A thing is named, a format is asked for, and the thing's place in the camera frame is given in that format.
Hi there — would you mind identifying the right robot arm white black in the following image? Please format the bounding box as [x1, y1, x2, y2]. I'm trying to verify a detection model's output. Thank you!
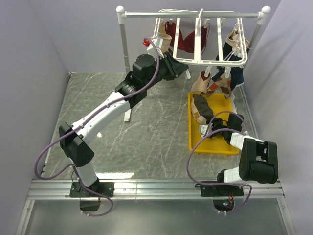
[205, 113, 278, 196]

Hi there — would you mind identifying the metal clothes rack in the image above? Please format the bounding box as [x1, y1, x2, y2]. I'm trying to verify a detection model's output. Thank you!
[115, 5, 271, 122]

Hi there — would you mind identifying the patterned beige red underwear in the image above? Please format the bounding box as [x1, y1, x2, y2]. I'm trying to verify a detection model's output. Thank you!
[191, 71, 232, 99]

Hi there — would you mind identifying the beige underwear on hanger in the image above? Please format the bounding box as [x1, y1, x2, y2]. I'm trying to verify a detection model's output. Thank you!
[143, 18, 172, 59]

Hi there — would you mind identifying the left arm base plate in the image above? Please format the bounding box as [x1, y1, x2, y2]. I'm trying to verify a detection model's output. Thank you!
[69, 182, 114, 198]

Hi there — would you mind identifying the navy blue underwear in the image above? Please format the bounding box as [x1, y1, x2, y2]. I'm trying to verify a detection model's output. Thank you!
[212, 44, 244, 90]

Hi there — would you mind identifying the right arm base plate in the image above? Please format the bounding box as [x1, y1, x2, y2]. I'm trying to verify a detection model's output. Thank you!
[195, 183, 244, 197]

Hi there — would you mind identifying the yellow plastic tray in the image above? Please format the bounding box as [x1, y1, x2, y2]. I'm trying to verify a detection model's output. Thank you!
[188, 92, 239, 155]

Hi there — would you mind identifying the black beige-waistband underwear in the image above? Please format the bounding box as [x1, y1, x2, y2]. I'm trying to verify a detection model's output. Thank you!
[222, 23, 243, 61]

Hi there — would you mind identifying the brown beige underwear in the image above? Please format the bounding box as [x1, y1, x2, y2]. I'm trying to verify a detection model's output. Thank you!
[191, 94, 214, 125]

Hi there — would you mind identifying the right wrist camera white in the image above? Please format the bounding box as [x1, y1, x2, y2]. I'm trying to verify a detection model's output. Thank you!
[199, 124, 212, 137]

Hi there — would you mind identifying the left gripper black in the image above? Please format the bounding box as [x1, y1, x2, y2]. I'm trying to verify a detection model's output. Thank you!
[145, 52, 190, 90]

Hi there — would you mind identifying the white clip drying hanger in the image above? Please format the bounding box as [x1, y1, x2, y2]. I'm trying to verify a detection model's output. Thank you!
[152, 9, 248, 68]

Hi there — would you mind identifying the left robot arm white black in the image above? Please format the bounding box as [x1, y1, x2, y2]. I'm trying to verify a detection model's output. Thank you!
[59, 53, 189, 197]

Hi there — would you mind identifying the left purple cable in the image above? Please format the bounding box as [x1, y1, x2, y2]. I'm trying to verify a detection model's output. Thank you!
[34, 37, 161, 217]

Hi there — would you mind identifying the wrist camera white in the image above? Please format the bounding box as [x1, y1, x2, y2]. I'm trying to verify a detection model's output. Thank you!
[199, 124, 212, 137]
[142, 36, 169, 59]

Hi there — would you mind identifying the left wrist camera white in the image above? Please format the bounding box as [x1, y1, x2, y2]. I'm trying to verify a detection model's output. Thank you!
[142, 36, 169, 59]

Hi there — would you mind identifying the red lace bra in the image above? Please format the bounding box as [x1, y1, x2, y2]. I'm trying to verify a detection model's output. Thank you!
[165, 21, 210, 54]

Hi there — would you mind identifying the aluminium mounting rail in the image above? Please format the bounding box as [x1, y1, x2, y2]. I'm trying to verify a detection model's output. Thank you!
[27, 179, 285, 200]

